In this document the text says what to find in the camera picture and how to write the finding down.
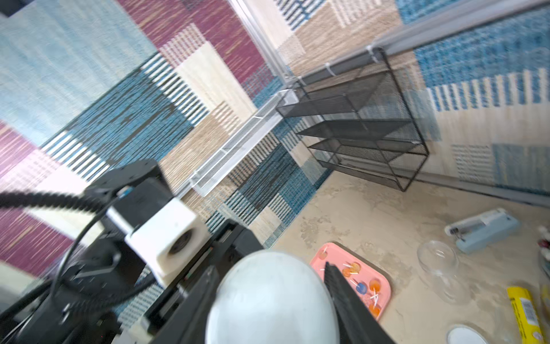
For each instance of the grey stapler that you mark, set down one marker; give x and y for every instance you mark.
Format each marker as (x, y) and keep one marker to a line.
(477, 232)

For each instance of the translucent white jar lid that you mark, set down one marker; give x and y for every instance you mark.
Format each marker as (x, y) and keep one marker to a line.
(462, 334)

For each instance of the white wire mesh basket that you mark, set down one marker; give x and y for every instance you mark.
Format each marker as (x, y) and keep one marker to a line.
(214, 170)

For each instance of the orange lollipop candy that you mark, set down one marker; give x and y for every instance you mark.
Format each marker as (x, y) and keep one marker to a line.
(375, 286)

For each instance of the pink plastic tray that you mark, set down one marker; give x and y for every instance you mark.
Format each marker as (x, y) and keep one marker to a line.
(353, 267)

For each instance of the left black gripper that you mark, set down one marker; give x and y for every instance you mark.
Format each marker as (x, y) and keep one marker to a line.
(228, 245)

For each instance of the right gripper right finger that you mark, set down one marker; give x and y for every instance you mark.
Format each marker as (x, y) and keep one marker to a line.
(356, 323)

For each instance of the black wire shelf rack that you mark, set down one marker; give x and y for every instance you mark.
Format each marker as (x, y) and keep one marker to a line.
(362, 127)

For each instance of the clear candy jar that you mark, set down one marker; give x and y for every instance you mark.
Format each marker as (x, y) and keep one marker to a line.
(441, 265)

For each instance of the blue lollipop candy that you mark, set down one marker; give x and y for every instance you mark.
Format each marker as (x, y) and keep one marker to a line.
(360, 287)

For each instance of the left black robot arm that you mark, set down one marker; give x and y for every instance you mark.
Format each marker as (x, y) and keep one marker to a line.
(77, 304)

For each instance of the clear cup of pencils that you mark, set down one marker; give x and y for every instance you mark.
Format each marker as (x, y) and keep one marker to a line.
(543, 260)

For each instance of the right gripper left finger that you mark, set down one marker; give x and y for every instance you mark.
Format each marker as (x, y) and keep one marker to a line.
(174, 318)

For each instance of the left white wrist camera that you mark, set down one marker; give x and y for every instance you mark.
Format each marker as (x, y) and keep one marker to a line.
(159, 228)

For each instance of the white lid candy jar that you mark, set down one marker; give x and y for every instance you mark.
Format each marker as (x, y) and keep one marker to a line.
(272, 297)

